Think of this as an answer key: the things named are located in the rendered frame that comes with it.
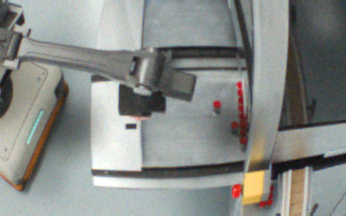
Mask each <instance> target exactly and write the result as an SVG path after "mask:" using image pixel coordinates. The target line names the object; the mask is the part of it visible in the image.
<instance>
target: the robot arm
mask: <svg viewBox="0 0 346 216"><path fill-rule="evenodd" d="M30 33H31V29H30V28H28V27H27V28H26V27H18V26H17V27H16V26H15V27H13V30H11V31H10V30H8V29H7V30H6V29H4V28H3V29H2V28H0V60H3V62H2V65H1V66H2V67H4V68H7V69H8V68H9V69H11V70H12V69H13V70H16V71H19V69H20V64H21V63H22V62H29V61H31V62H36V63H38V62H39V63H41V64H42V63H44V64H46V65H47V64H48V65H54V66H56V67H57V66H59V67H61V68H62V67H64V68H67V69H69V68H70V69H72V70H78V71H81V72H82V71H84V72H87V73H93V74H97V75H99V76H100V75H101V76H104V77H105V78H108V79H110V80H113V81H114V82H116V83H120V84H119V87H118V111H119V115H120V116H130V118H132V119H134V120H135V121H140V120H144V119H150V118H151V115H152V113H163V114H165V112H166V97H168V98H172V99H177V100H181V101H185V102H189V103H191V100H192V97H193V94H194V90H195V85H196V81H197V75H196V74H191V73H187V72H183V71H179V70H175V69H174V68H173V67H168V66H164V64H165V60H166V57H165V56H162V55H161V50H160V49H159V48H152V47H146V48H145V50H144V51H142V50H138V49H135V51H131V50H130V51H128V50H124V49H122V50H117V51H114V50H107V51H106V50H102V49H100V50H99V49H95V48H94V49H92V48H86V47H80V46H78V47H77V46H74V45H73V46H71V45H66V44H58V43H51V42H49V43H48V42H44V41H42V42H41V41H37V40H35V39H34V40H33V39H31V38H29V36H30ZM22 39H23V40H22ZM3 45H5V46H3ZM20 45H21V46H20ZM19 48H20V50H19ZM18 50H19V52H18ZM16 58H17V59H16ZM133 62H135V64H134V67H133V72H132V76H130V75H129V71H130V69H131V67H132V64H133Z"/></svg>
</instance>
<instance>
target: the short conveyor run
mask: <svg viewBox="0 0 346 216"><path fill-rule="evenodd" d="M312 178H313V167H310V168H309V166H306V169H299V170H296V171H291V169H290V170H288V172H285V173H280V174H279V176H278V179H277V181H276V182H277V191H276V193H277V195H276V204H275V206H276V208H275V216H313V214H314V213H315V211H316V209H317V208H318V206H319V205H318V203H315V204H314V206H313V208H312V209H311V200H312V198H311V197H312V182H313V180H312ZM282 185H283V186H282ZM282 191H283V192H282ZM282 196H283V197H282ZM281 202H282V204H281ZM281 208H282V209H281Z"/></svg>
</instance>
